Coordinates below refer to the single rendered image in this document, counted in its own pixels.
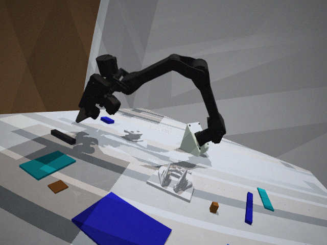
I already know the black rectangular bar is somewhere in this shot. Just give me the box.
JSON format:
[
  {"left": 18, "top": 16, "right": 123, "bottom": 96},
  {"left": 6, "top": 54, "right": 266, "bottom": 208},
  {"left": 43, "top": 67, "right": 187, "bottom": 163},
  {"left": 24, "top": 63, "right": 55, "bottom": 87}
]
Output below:
[{"left": 51, "top": 129, "right": 76, "bottom": 145}]

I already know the blue flat rectangular mat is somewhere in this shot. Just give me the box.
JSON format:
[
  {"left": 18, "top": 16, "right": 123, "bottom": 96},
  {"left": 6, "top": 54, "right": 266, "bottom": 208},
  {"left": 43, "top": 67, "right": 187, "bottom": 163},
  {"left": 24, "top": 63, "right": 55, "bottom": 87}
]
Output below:
[{"left": 71, "top": 192, "right": 172, "bottom": 245}]

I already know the brown block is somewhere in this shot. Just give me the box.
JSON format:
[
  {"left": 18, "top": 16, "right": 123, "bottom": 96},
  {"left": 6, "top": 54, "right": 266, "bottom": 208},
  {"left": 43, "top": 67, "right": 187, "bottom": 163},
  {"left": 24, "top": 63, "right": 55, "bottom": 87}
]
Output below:
[{"left": 209, "top": 202, "right": 219, "bottom": 213}]

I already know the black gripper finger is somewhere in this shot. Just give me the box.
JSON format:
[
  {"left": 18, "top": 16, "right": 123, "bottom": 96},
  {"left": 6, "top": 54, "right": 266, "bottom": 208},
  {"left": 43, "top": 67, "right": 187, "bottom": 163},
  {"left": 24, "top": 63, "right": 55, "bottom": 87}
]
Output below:
[
  {"left": 76, "top": 106, "right": 96, "bottom": 123},
  {"left": 78, "top": 81, "right": 105, "bottom": 108}
]

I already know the brown flat square plate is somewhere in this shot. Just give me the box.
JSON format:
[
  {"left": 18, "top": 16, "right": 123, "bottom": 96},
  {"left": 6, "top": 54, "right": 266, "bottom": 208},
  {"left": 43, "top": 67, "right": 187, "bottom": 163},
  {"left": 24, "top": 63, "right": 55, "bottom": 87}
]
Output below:
[{"left": 48, "top": 180, "right": 68, "bottom": 194}]

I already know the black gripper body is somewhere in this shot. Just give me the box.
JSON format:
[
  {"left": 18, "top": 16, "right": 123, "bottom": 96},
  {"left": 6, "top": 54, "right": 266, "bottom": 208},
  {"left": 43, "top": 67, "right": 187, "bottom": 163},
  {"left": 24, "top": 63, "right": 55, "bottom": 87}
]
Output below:
[{"left": 86, "top": 73, "right": 114, "bottom": 119}]

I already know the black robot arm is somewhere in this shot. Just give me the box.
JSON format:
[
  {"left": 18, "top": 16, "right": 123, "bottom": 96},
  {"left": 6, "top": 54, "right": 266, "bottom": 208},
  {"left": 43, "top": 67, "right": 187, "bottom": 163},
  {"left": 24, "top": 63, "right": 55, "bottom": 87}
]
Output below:
[{"left": 96, "top": 54, "right": 226, "bottom": 146}]

